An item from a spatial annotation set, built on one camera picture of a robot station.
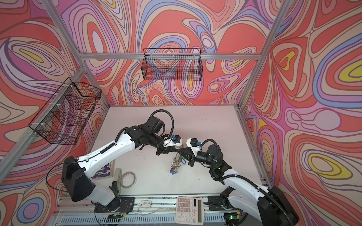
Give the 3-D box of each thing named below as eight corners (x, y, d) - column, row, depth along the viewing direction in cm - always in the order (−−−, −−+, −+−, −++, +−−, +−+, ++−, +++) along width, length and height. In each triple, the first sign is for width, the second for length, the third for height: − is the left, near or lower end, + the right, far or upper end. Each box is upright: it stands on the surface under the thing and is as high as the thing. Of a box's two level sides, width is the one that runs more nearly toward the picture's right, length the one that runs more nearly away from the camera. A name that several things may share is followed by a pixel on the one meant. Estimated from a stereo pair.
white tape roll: (119, 188, 81) (118, 187, 79) (124, 172, 87) (122, 171, 85) (134, 188, 81) (132, 187, 79) (137, 172, 87) (136, 171, 85)
